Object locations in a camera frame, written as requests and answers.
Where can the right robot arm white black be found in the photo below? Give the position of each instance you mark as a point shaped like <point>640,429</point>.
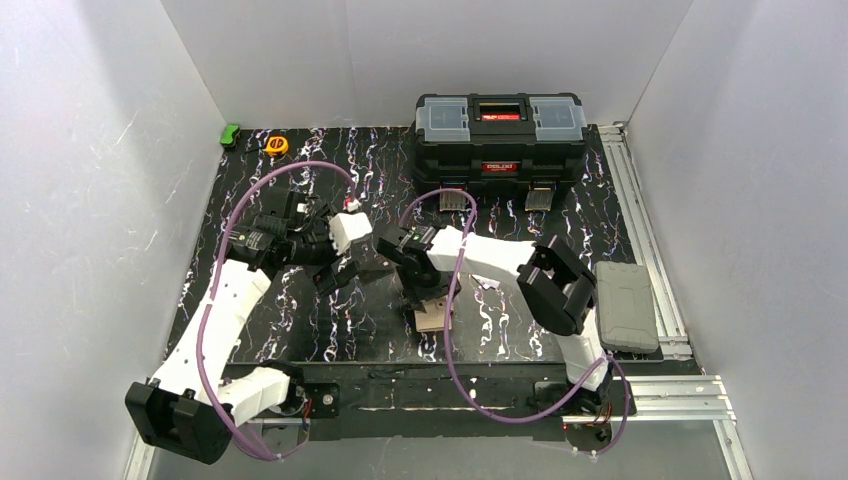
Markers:
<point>557,287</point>

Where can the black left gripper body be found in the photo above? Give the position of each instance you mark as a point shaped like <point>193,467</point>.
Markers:
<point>344,268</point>

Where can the aluminium frame rail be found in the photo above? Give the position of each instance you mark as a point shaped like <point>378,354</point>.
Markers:
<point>673,338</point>
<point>423,402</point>

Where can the green small object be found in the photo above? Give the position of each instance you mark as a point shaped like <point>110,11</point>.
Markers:
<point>230,135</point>

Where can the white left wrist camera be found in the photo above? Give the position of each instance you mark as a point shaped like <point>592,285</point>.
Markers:
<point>348,227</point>

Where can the grey rectangular box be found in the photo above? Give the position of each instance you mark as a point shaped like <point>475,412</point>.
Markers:
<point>625,309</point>

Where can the white credit card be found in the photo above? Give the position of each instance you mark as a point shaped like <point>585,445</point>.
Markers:
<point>486,283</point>

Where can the yellow tape measure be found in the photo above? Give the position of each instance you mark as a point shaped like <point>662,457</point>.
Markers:
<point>276,146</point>

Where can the aluminium frame rail right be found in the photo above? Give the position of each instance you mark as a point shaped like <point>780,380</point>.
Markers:
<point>673,338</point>

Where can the aluminium frame rail front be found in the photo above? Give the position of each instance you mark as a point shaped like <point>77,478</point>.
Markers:
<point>423,402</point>

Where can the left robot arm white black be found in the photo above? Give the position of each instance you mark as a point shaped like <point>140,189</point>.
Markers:
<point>187,406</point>

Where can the black toolbox with red label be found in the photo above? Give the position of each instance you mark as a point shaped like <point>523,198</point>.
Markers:
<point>529,148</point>

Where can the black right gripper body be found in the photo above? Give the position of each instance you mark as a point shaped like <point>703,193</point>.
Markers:
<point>427,296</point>

